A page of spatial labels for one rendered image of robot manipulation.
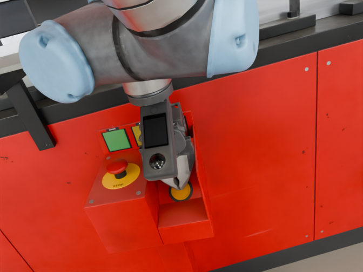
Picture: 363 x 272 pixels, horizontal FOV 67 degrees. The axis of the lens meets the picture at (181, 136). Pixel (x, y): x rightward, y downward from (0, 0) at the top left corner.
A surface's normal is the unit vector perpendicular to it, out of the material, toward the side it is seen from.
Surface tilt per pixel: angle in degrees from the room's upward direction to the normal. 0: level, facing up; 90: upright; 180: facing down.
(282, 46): 90
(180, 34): 125
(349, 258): 0
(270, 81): 90
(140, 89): 95
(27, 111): 90
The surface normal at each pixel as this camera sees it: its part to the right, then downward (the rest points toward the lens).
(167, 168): -0.20, -0.36
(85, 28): -0.44, -0.12
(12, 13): 0.15, 0.47
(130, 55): -0.37, 0.60
